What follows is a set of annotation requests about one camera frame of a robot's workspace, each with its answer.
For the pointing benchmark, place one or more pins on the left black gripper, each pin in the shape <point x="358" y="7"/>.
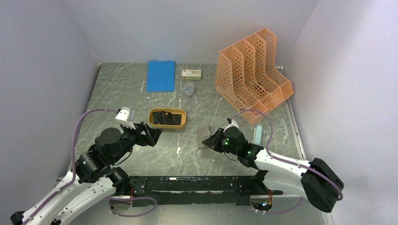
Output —
<point x="150" y="137"/>

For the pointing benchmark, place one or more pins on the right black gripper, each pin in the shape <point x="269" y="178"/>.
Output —
<point x="213" y="141"/>

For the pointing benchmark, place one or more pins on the black card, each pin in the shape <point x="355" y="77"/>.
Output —
<point x="166" y="118"/>

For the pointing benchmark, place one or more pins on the grey card holder wallet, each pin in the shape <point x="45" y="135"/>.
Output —
<point x="203" y="133"/>

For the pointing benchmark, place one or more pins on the orange oval tray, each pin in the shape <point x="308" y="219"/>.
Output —
<point x="172" y="110"/>

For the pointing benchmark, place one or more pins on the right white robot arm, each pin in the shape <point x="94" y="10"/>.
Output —
<point x="313" y="180"/>

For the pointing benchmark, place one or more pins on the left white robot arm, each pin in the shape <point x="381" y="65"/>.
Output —
<point x="93" y="177"/>

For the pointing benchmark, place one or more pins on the blue notebook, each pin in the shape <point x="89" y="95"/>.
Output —
<point x="161" y="76"/>

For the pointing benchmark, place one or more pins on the small clear plastic cup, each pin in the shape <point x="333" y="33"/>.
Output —
<point x="189" y="89"/>

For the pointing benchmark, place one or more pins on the orange mesh file organizer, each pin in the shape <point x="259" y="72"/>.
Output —
<point x="247" y="77"/>

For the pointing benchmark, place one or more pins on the small red white box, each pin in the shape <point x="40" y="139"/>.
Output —
<point x="191" y="74"/>

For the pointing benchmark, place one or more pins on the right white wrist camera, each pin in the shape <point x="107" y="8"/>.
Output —
<point x="231" y="123"/>

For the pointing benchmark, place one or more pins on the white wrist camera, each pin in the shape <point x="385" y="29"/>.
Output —
<point x="125" y="117"/>
<point x="231" y="123"/>

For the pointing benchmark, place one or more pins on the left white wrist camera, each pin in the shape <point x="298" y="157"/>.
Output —
<point x="125" y="117"/>

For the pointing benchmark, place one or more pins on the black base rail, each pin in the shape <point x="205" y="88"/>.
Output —
<point x="194" y="190"/>

